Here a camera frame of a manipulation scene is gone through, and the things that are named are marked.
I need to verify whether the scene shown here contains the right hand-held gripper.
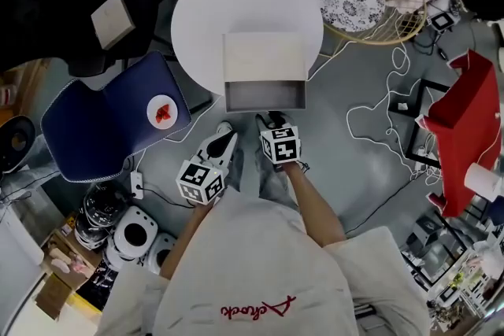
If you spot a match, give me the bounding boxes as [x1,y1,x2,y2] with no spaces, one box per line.
[256,112,310,172]

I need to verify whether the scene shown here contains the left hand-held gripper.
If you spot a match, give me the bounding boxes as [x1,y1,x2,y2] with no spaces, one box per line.
[176,131,239,207]

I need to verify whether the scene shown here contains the person's right forearm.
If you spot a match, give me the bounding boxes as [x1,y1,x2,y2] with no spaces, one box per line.
[283,163,347,249]

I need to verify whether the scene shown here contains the person's left forearm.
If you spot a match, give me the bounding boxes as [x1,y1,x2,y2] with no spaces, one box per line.
[159,200,216,280]

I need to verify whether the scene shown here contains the person's grey trousers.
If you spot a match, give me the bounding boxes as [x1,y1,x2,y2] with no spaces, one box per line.
[224,127,302,212]

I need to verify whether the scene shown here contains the red food pieces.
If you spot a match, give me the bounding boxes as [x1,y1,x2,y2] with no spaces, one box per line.
[154,104,172,123]

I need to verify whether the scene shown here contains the white plate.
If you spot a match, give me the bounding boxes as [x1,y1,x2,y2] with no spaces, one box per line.
[146,94,180,130]

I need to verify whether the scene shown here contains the white power strip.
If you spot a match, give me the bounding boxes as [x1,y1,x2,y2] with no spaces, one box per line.
[415,145,440,170]
[130,171,145,198]

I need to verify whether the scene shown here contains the pile of white black headsets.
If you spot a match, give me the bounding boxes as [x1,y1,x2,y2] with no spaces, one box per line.
[73,183,178,275]

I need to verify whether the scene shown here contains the person's white shirt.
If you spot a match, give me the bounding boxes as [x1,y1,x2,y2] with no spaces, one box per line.
[94,188,432,336]

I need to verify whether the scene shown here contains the blue padded chair white trim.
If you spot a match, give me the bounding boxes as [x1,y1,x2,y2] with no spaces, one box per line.
[40,50,193,184]

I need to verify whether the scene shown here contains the white round table gold legs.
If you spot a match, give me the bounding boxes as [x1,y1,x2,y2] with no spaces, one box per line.
[170,0,324,96]

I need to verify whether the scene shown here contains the beige flat box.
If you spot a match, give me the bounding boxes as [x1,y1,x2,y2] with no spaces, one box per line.
[90,0,137,51]

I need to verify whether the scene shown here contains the open cardboard box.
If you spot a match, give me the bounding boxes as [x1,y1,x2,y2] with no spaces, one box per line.
[39,216,106,288]

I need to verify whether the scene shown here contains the red table with black legs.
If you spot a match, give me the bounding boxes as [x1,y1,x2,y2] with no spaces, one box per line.
[387,49,504,218]

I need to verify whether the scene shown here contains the white device with black screen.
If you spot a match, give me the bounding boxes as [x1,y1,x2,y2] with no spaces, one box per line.
[427,0,462,32]

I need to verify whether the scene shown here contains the white electric kettle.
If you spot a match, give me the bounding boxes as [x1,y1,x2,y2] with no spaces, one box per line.
[463,162,502,196]

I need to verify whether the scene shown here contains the black mesh headrest office chair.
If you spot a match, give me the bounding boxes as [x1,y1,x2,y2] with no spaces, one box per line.
[0,0,174,78]

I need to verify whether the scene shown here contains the black cable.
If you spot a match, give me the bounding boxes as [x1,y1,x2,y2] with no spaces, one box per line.
[139,186,196,209]

